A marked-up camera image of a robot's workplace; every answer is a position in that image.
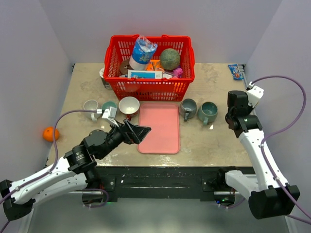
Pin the blue white paper towel roll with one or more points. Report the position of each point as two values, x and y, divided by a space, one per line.
142 53

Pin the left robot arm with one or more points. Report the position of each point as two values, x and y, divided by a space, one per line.
74 171

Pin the grey blue mug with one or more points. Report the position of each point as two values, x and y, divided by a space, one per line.
187 109

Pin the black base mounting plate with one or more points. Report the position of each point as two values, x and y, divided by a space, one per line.
169 182

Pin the pink plastic tray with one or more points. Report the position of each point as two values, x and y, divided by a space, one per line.
163 119

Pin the small green mug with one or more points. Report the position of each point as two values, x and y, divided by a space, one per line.
109 104

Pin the blue snack packet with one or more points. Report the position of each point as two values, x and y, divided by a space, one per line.
235 71

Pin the white blue flat box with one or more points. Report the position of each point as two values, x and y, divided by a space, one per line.
144 74

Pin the dark red mug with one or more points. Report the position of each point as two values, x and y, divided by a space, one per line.
129 106

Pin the green netted melon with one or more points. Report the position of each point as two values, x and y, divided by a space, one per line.
170 59

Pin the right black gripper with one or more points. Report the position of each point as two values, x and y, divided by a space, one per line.
249 108

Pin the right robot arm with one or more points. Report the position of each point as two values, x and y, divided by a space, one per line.
271 195

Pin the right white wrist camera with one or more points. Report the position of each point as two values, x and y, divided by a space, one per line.
254 94

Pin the pink small box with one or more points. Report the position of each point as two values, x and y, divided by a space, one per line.
178 72

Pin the white speckled mug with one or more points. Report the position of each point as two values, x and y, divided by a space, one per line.
93 108

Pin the orange package in basket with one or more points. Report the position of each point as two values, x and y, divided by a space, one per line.
154 65

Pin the orange fruit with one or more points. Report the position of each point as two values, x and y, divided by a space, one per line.
48 134

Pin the red plastic shopping basket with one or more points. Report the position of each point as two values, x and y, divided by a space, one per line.
120 48

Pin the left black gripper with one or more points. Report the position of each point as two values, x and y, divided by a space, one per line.
129 131

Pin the teal green mug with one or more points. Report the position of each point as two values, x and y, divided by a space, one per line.
207 112

